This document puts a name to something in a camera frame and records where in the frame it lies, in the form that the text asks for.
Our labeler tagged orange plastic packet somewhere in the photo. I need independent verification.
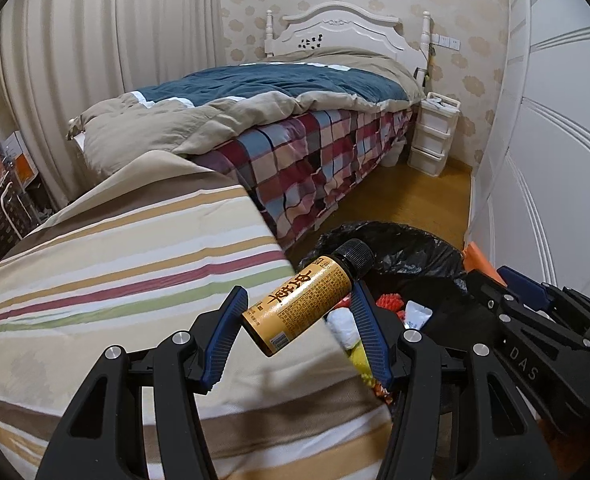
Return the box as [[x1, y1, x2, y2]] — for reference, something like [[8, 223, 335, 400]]
[[462, 242, 506, 281]]

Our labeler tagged white plastic drawer unit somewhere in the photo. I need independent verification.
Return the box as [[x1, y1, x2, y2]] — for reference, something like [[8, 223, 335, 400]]
[[407, 92, 462, 176]]

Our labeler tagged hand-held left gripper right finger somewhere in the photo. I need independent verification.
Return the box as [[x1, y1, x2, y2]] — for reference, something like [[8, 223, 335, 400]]
[[350, 280, 561, 480]]

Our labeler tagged white panelled door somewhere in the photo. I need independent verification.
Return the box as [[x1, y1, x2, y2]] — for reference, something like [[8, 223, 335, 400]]
[[462, 0, 590, 311]]

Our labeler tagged orange snack wrapper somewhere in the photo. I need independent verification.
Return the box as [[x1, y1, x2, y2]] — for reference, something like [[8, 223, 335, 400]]
[[370, 377, 393, 403]]

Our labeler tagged bed with plaid sheet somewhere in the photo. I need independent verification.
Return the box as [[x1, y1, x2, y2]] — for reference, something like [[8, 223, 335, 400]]
[[67, 46, 426, 176]]

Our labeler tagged red orange tube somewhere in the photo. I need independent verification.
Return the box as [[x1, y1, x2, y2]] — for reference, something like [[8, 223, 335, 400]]
[[241, 240, 375, 358]]

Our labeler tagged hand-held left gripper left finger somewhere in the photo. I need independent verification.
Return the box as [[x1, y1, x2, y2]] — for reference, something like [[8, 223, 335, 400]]
[[35, 285, 250, 480]]

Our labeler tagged white wooden bed frame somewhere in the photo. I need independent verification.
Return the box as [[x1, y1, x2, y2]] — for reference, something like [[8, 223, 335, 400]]
[[264, 1, 433, 61]]

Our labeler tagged black lined trash bin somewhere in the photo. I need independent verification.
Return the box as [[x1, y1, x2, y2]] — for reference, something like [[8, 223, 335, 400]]
[[297, 220, 501, 411]]

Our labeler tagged beige striped curtain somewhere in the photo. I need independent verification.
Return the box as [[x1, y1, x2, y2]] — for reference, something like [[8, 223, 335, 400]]
[[0, 0, 226, 211]]

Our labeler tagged white toothpaste tube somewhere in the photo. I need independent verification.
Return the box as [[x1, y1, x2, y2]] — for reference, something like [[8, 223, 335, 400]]
[[404, 301, 433, 332]]

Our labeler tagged white and orange cardboard box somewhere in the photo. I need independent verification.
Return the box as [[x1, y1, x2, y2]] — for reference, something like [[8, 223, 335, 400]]
[[2, 131, 40, 183]]

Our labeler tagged orange-red foam fruit net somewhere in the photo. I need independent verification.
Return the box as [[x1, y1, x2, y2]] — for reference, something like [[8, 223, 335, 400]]
[[375, 292, 406, 318]]

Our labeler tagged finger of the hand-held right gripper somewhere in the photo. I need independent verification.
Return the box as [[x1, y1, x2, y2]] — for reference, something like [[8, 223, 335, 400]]
[[496, 266, 590, 331], [466, 271, 526, 346]]

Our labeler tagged checkered bedsheet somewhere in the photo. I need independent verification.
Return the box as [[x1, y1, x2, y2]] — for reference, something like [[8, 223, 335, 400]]
[[190, 102, 421, 251]]

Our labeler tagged striped tablecloth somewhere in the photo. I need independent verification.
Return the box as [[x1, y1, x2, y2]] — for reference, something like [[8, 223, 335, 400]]
[[0, 152, 393, 480]]

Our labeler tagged white metal frame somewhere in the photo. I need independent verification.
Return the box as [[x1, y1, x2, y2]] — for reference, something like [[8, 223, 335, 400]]
[[0, 180, 20, 241]]

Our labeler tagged hanging charger cable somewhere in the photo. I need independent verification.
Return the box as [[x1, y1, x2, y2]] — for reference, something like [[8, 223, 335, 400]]
[[414, 42, 435, 86]]

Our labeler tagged yellow foam fruit net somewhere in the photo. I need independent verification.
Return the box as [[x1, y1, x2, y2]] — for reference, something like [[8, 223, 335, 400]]
[[347, 342, 376, 378]]

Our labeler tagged white tissue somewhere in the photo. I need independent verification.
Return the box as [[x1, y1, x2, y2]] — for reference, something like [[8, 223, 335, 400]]
[[326, 308, 361, 351]]

